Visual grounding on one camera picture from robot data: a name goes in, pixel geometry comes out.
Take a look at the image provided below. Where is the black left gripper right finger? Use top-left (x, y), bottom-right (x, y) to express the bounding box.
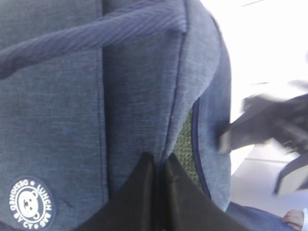
top-left (164, 154), bottom-right (247, 231)

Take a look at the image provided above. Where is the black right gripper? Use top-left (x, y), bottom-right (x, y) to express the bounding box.
top-left (218, 93), bottom-right (308, 195)

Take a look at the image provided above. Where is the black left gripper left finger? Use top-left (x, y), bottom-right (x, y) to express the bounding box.
top-left (75, 153), bottom-right (154, 231)

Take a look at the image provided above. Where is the green cucumber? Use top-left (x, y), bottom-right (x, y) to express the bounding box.
top-left (173, 110), bottom-right (201, 188)

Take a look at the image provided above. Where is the dark navy lunch bag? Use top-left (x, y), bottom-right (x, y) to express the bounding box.
top-left (0, 0), bottom-right (289, 231)

